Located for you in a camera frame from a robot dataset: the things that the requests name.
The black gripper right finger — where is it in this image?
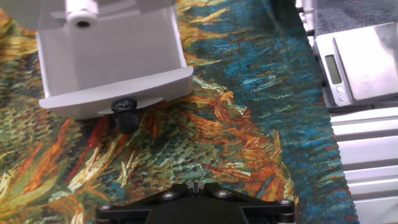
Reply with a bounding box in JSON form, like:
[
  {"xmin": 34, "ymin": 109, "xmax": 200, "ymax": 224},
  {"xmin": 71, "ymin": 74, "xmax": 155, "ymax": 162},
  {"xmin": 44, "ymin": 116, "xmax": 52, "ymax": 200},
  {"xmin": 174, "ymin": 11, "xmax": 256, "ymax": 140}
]
[{"xmin": 195, "ymin": 182, "xmax": 296, "ymax": 224}]

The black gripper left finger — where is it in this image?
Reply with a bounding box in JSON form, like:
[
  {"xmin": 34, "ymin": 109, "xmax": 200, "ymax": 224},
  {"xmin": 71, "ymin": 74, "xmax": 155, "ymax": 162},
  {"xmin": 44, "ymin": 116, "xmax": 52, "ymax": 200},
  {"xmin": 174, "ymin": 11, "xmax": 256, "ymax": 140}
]
[{"xmin": 95, "ymin": 182, "xmax": 197, "ymax": 224}]

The sunflower painting cloth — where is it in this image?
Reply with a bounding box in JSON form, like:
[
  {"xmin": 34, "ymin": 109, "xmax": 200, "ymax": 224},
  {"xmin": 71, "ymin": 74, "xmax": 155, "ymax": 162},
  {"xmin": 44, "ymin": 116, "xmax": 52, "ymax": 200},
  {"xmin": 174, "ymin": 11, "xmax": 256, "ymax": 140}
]
[{"xmin": 0, "ymin": 0, "xmax": 360, "ymax": 224}]

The silver digital scale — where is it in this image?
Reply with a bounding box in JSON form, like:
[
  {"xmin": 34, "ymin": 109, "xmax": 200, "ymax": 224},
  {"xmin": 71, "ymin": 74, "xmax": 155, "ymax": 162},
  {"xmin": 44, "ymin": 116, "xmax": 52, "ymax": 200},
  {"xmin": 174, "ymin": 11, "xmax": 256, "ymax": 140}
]
[{"xmin": 312, "ymin": 22, "xmax": 398, "ymax": 108}]

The dark grey towel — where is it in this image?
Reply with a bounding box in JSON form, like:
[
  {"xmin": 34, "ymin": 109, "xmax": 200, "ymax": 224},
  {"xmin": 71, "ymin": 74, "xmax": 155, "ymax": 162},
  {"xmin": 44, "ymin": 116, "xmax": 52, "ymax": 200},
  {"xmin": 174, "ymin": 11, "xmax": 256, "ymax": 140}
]
[{"xmin": 312, "ymin": 0, "xmax": 398, "ymax": 37}]

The white plastic lidded box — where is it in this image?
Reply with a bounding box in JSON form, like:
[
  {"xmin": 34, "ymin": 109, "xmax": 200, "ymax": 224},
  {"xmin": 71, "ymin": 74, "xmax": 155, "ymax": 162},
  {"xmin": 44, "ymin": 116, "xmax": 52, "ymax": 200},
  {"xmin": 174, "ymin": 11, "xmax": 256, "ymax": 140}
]
[{"xmin": 0, "ymin": 0, "xmax": 66, "ymax": 32}]

